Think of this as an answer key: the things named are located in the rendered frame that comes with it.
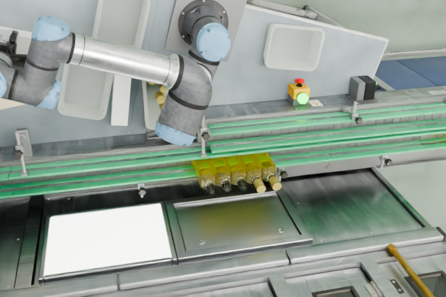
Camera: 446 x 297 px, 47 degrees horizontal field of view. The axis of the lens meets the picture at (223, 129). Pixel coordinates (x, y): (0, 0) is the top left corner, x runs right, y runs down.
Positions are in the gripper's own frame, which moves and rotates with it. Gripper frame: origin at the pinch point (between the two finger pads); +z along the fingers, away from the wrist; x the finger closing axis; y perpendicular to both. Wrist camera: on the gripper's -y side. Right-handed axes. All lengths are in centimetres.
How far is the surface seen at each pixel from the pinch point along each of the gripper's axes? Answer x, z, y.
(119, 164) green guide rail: 43, 14, -38
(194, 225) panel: 53, -5, -66
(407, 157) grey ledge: 25, 22, -162
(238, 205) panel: 48, 4, -84
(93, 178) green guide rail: 53, 19, -31
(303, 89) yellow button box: 5, 28, -106
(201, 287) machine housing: 56, -33, -64
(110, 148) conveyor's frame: 42, 24, -35
